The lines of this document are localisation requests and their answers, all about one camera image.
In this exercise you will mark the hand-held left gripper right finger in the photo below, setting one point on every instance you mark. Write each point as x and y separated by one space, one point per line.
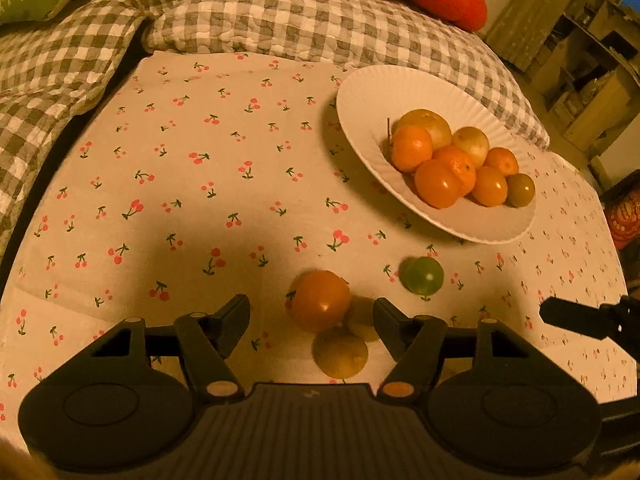
392 325

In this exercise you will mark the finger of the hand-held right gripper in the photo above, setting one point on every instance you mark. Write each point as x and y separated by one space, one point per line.
570 314

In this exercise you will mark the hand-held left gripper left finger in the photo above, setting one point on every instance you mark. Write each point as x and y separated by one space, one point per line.
235 322

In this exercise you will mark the green tangerine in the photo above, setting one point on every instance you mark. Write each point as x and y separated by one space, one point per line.
422 275

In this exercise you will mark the smooth orange persimmon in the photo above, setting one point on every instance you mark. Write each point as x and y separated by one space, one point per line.
321 300

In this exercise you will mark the yellow-green jujube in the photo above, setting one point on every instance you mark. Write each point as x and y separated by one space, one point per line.
521 190

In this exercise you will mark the orange tangerine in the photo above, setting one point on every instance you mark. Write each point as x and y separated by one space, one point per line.
489 187
437 183
457 162
411 149

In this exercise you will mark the large yellow apple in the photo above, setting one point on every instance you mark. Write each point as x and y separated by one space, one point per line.
430 121
471 139

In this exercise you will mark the white paper plate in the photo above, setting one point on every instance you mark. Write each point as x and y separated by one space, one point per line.
365 110

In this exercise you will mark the red patterned box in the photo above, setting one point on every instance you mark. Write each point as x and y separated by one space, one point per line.
625 215

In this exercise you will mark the cherry print tablecloth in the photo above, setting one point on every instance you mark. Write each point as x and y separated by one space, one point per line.
200 210

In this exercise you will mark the wooden shelf unit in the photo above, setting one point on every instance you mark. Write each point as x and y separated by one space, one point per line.
590 85

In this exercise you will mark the beige patterned curtain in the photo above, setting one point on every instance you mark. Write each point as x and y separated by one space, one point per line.
540 10

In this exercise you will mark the checked quilted cushion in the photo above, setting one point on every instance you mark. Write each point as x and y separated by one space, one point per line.
300 20

